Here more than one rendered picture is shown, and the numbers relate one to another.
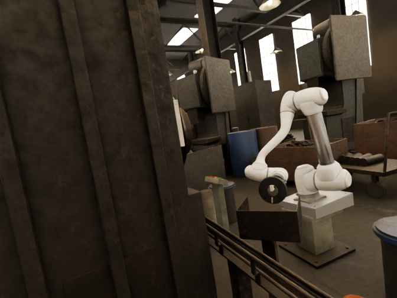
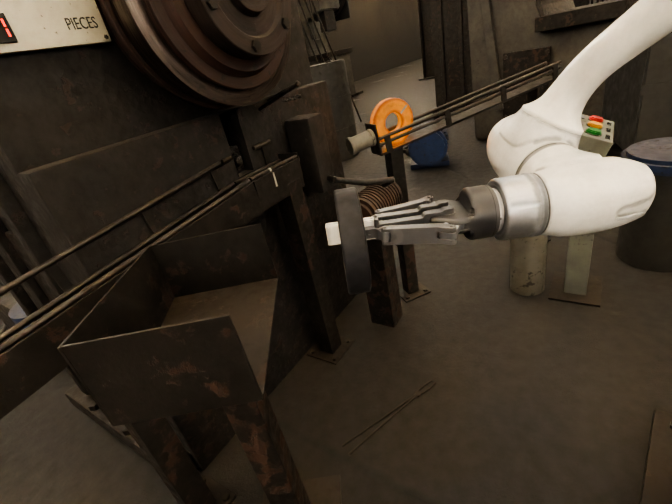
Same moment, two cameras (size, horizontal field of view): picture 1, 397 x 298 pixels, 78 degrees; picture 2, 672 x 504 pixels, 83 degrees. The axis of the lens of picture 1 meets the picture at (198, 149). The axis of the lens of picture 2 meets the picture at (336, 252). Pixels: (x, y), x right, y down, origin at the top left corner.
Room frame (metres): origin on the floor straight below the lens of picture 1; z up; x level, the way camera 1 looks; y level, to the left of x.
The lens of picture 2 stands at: (1.15, -0.83, 0.95)
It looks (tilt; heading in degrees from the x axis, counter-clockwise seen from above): 27 degrees down; 67
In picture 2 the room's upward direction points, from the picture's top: 13 degrees counter-clockwise
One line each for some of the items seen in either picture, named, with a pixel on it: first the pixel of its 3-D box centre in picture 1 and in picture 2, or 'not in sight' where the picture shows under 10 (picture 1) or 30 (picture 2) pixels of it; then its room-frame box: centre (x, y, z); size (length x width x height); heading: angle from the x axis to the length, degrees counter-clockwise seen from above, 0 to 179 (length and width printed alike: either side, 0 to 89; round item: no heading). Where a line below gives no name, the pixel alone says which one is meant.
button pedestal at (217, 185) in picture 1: (220, 206); (584, 213); (2.36, -0.13, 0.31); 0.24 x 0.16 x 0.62; 29
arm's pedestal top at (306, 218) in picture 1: (311, 209); not in sight; (1.90, -0.81, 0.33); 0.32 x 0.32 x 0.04; 21
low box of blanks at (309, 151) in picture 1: (306, 161); not in sight; (3.71, -1.61, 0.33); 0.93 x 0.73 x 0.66; 36
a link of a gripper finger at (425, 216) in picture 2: not in sight; (414, 225); (1.44, -0.43, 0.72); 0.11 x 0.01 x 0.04; 155
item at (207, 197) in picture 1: (210, 217); (529, 228); (2.25, -0.01, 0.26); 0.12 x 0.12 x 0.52
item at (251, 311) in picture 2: (277, 274); (253, 434); (1.13, -0.29, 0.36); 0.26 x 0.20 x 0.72; 64
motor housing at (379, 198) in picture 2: not in sight; (382, 255); (1.77, 0.23, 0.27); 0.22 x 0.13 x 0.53; 29
